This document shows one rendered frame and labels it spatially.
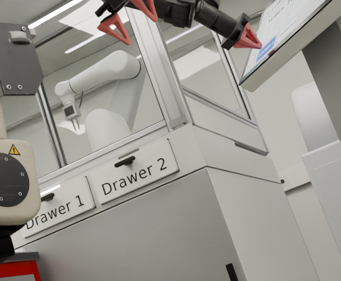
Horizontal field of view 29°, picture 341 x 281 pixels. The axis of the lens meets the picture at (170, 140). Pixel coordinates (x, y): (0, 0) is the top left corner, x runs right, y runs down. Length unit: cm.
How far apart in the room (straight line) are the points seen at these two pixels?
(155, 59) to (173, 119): 21
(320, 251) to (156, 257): 320
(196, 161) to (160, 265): 34
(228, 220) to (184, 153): 25
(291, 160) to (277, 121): 33
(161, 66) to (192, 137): 26
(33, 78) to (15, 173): 21
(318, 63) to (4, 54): 87
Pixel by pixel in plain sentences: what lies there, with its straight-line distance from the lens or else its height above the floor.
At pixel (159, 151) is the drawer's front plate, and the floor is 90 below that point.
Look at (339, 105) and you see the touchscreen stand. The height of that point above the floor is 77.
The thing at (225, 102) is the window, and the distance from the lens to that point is 266.
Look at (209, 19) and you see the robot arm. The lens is 181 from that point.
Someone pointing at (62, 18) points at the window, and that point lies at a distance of 238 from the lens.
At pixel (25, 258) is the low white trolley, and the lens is 220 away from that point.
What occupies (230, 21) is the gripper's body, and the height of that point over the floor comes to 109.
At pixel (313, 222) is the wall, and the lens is 519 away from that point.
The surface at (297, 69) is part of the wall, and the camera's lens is 538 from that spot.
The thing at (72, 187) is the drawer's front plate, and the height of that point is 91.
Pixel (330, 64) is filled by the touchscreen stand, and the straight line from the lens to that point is 179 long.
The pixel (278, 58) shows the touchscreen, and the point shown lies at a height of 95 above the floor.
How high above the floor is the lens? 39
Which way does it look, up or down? 15 degrees up
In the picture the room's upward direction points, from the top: 19 degrees counter-clockwise
